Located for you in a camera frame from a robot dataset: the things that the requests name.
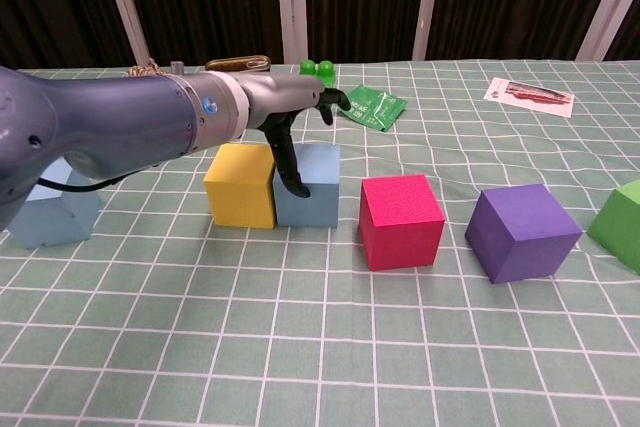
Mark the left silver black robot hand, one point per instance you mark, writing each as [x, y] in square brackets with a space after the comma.
[280, 94]

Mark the yellow foam cube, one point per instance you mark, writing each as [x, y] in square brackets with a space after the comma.
[237, 192]

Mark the light blue foam cube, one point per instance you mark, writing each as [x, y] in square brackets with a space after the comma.
[55, 222]
[320, 197]

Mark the magenta foam cube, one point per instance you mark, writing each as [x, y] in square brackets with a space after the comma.
[400, 227]

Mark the green foam cube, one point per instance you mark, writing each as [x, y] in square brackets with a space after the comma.
[620, 227]

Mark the green toy building brick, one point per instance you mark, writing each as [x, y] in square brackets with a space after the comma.
[325, 69]

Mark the dark green luncheon meat can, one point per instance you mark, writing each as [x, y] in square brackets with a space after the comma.
[235, 63]

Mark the green foil sachet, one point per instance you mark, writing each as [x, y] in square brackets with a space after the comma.
[375, 109]

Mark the green checked tablecloth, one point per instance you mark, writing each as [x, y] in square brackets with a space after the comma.
[320, 347]

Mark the purple foam cube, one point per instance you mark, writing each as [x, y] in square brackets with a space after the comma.
[520, 237]

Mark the white metal frame post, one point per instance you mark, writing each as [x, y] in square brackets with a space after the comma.
[295, 7]
[125, 12]
[427, 7]
[610, 2]

